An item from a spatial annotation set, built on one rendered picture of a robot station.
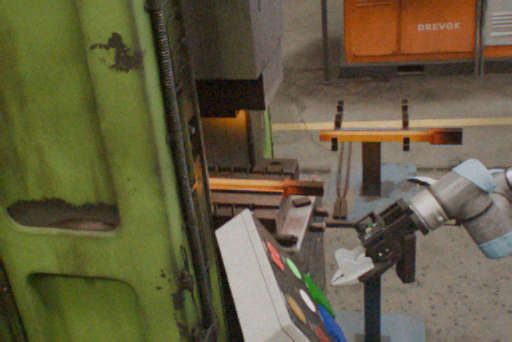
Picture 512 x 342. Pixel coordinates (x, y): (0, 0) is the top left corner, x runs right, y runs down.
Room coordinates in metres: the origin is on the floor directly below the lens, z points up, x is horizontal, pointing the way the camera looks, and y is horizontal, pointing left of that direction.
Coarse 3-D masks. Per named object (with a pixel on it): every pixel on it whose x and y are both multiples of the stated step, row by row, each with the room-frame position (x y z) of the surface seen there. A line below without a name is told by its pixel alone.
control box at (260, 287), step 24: (240, 216) 1.08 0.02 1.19; (240, 240) 1.01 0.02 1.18; (264, 240) 1.00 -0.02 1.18; (240, 264) 0.94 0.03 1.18; (264, 264) 0.91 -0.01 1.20; (288, 264) 1.02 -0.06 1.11; (240, 288) 0.89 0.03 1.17; (264, 288) 0.85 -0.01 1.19; (288, 288) 0.89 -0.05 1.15; (240, 312) 0.83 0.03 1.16; (264, 312) 0.80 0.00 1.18; (288, 312) 0.78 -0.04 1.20; (312, 312) 0.90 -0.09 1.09; (264, 336) 0.76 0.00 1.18; (288, 336) 0.75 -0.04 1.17; (312, 336) 0.79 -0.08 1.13
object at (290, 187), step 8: (216, 184) 1.54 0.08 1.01; (224, 184) 1.54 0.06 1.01; (232, 184) 1.53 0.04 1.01; (240, 184) 1.53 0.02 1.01; (248, 184) 1.52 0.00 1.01; (256, 184) 1.52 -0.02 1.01; (264, 184) 1.51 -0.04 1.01; (272, 184) 1.51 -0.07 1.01; (280, 184) 1.50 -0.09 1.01; (288, 184) 1.49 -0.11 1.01; (296, 184) 1.49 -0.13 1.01; (304, 184) 1.48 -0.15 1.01; (312, 184) 1.48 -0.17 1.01; (320, 184) 1.47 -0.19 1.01; (288, 192) 1.48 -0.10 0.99; (296, 192) 1.49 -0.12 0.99; (304, 192) 1.48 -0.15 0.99; (312, 192) 1.48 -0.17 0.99; (320, 192) 1.47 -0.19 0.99
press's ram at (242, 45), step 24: (192, 0) 1.37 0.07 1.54; (216, 0) 1.36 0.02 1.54; (240, 0) 1.34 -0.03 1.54; (264, 0) 1.46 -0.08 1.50; (192, 24) 1.38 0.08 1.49; (216, 24) 1.36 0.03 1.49; (240, 24) 1.35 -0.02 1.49; (264, 24) 1.44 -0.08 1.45; (192, 48) 1.38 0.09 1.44; (216, 48) 1.36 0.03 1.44; (240, 48) 1.35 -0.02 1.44; (264, 48) 1.42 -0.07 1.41; (216, 72) 1.36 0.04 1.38; (240, 72) 1.35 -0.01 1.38
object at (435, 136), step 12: (324, 132) 1.82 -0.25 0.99; (336, 132) 1.81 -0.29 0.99; (348, 132) 1.80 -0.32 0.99; (360, 132) 1.79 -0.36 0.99; (372, 132) 1.78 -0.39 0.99; (384, 132) 1.77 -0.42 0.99; (396, 132) 1.76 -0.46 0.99; (408, 132) 1.76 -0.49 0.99; (420, 132) 1.75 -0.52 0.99; (432, 132) 1.73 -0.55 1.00; (444, 132) 1.72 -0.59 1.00; (456, 132) 1.71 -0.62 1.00; (432, 144) 1.71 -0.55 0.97; (444, 144) 1.71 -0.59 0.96; (456, 144) 1.71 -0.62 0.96
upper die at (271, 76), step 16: (272, 64) 1.48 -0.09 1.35; (208, 80) 1.42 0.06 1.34; (224, 80) 1.41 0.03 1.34; (240, 80) 1.40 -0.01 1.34; (256, 80) 1.39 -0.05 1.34; (272, 80) 1.47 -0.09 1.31; (208, 96) 1.43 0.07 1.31; (224, 96) 1.41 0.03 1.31; (240, 96) 1.40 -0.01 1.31; (256, 96) 1.39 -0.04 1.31; (272, 96) 1.45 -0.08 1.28
